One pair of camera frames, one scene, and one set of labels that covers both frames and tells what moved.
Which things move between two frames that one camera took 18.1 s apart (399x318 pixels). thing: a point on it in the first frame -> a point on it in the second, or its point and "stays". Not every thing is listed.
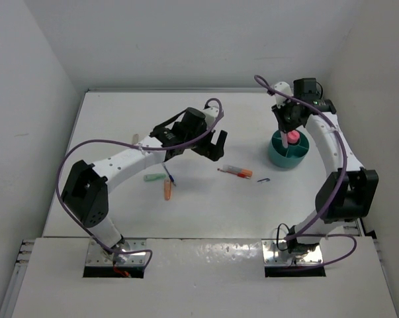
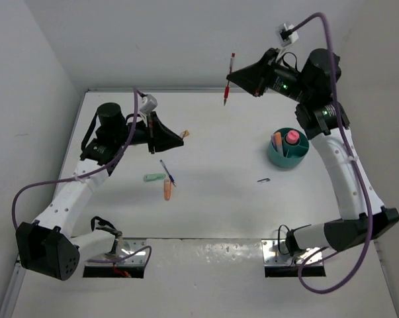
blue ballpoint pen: [170, 177] stays
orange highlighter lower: [167, 189] stays
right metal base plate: [276, 253] stays
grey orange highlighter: [237, 169] -> [278, 138]
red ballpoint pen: [239, 175] -> [227, 88]
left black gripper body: [206, 148] -> [145, 133]
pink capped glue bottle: [293, 136] stays
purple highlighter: [284, 139] -> [274, 142]
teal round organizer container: [290, 157] stays
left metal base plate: [98, 256] stays
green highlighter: [151, 177] stays
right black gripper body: [286, 116] -> [280, 79]
